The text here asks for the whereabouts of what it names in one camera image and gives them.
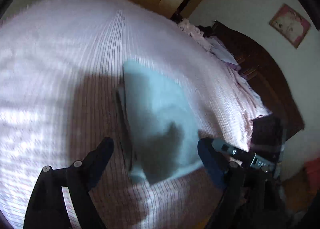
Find pink crumpled blanket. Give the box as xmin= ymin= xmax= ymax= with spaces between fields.
xmin=178 ymin=19 xmax=212 ymax=52

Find light blue pants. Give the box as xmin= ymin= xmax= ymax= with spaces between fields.
xmin=118 ymin=61 xmax=203 ymax=185

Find framed wall picture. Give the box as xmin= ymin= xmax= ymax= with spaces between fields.
xmin=269 ymin=3 xmax=311 ymax=49

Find dark wooden headboard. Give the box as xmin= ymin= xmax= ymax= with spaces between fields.
xmin=212 ymin=21 xmax=305 ymax=140

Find black garment on bed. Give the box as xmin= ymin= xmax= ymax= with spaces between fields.
xmin=197 ymin=25 xmax=214 ymax=38

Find lavender ruffled pillow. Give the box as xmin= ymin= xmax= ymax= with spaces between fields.
xmin=206 ymin=36 xmax=241 ymax=71

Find red bag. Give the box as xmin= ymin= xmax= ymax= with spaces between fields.
xmin=304 ymin=157 xmax=320 ymax=187

